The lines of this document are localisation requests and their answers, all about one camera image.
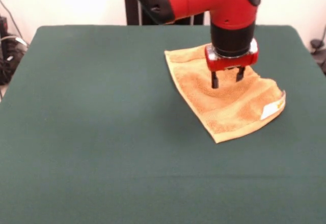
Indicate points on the black power device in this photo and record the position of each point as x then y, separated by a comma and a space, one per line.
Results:
3, 24

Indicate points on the tan terry towel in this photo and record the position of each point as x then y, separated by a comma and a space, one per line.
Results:
229, 107

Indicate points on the black stand foot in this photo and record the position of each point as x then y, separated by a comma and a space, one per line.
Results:
318, 48

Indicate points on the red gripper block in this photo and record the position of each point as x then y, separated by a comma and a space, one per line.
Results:
229, 63

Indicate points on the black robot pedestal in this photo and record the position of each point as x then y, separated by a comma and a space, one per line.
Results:
132, 15

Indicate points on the dark green table cloth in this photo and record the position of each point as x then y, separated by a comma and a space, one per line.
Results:
102, 170

